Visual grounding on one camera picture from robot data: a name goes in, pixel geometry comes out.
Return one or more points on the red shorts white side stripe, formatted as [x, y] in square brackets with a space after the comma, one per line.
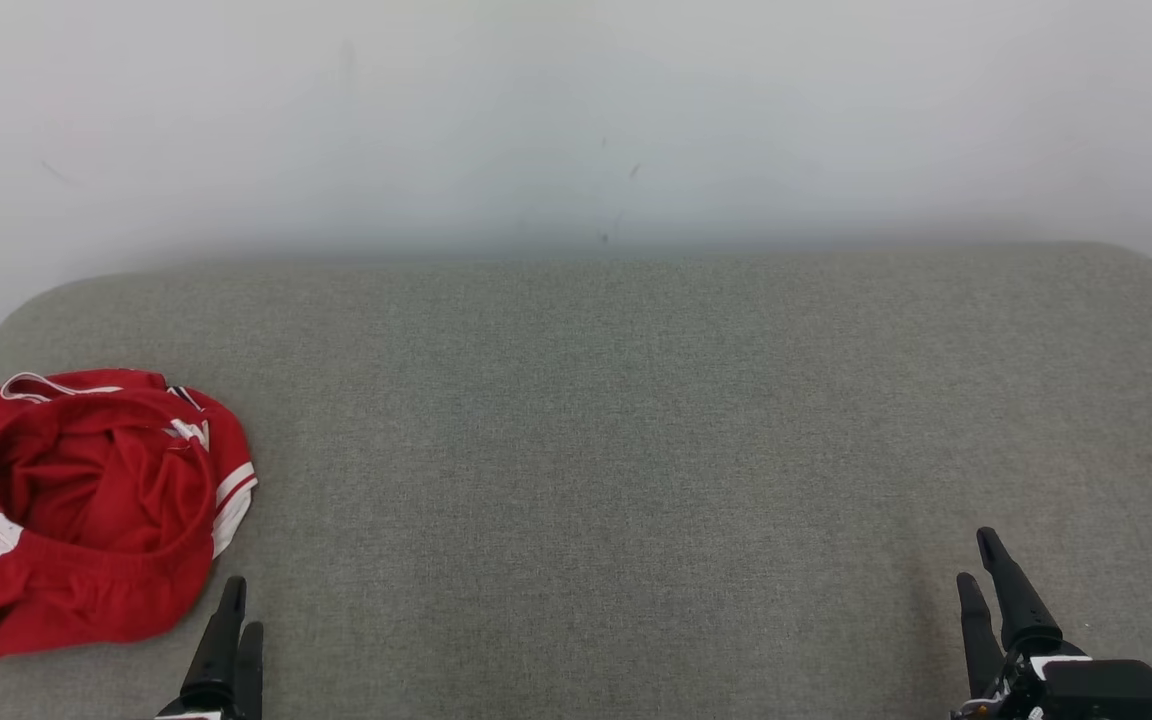
[86, 600]

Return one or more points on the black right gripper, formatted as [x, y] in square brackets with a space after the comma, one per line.
[1106, 695]

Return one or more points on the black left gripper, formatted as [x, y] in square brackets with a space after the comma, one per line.
[194, 714]

